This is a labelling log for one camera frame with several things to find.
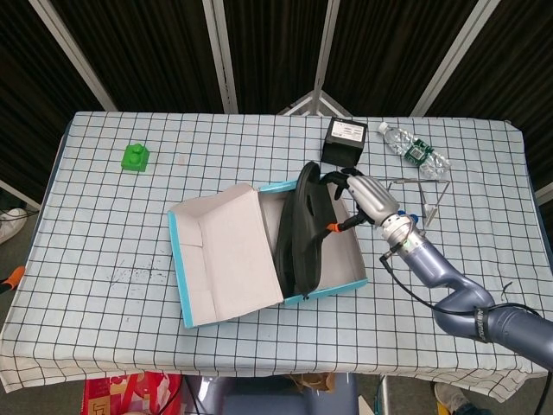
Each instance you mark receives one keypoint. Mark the red patterned bag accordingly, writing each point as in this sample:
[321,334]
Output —
[129,393]

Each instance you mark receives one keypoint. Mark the brown paper bag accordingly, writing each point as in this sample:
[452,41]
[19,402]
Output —
[315,381]

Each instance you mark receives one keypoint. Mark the light blue shoebox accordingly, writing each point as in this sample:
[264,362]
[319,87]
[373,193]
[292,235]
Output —
[233,259]

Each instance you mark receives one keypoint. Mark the black cardboard box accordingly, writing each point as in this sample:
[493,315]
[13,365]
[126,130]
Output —
[343,144]

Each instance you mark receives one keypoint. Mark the clear plastic water bottle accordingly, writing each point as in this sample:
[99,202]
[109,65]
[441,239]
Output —
[417,152]

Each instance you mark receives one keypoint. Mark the white metal tripod base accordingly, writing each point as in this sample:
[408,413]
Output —
[318,101]

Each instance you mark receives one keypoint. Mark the metal table leg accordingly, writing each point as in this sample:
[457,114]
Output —
[382,397]

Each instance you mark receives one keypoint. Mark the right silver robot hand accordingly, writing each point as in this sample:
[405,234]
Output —
[371,199]

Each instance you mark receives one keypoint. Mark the white screen frame post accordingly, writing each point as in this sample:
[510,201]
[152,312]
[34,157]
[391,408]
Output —
[69,47]
[327,43]
[220,56]
[454,56]

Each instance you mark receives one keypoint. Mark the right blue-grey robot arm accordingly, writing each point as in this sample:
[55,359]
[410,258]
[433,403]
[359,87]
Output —
[432,268]

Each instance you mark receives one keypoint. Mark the checkered tablecloth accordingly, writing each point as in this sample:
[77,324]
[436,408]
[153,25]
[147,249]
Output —
[108,238]

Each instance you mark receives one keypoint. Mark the blue-grey chair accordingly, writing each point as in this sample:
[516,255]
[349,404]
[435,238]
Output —
[268,400]

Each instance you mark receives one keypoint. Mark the green toy brick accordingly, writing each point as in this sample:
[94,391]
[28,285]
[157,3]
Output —
[135,159]

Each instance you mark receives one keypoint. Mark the white metal bar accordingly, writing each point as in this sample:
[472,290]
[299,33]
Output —
[546,190]
[17,192]

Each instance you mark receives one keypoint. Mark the white sneaker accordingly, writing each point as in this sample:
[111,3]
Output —
[10,222]
[449,395]

